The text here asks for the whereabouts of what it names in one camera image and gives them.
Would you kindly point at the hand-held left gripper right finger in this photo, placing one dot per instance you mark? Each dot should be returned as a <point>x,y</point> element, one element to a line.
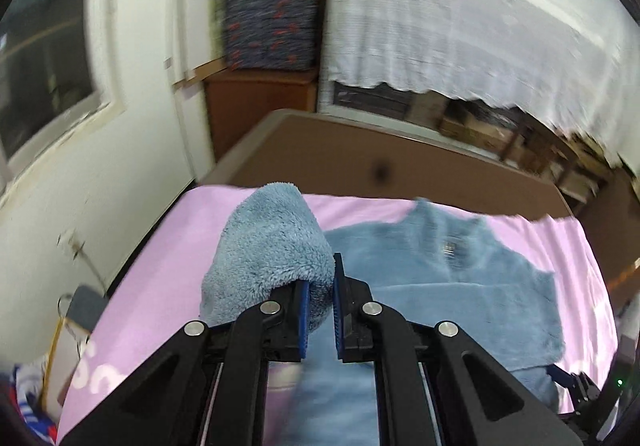
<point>339,306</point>

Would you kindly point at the pink bed sheet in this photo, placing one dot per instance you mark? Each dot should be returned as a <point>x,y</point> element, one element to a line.
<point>165,266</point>

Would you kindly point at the patterned fabric storage box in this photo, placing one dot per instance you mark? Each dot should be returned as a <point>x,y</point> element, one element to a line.
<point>270,26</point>

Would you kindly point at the striped cloth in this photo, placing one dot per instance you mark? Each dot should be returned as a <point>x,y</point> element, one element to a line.
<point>32,406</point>

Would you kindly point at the cardboard box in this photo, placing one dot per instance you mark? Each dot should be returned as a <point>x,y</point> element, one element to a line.
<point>480,134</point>

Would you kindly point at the wooden cabinet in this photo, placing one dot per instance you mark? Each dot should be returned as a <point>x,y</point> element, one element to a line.
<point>260,96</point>

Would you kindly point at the brown bed headboard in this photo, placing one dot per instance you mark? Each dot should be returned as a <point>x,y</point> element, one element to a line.
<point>450,166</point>

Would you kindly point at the blue fleece garment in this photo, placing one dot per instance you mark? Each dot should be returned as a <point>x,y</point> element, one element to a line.
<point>425,266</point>

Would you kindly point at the white framed interior window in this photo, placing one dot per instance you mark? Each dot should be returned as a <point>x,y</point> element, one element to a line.
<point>45,66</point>

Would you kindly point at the white lace cloth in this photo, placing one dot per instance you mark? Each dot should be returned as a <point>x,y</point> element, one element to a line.
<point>450,26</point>

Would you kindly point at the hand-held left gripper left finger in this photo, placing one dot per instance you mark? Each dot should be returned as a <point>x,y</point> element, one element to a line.
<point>302,321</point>

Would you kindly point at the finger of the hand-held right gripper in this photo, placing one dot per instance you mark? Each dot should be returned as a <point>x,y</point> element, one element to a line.
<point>567,377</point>

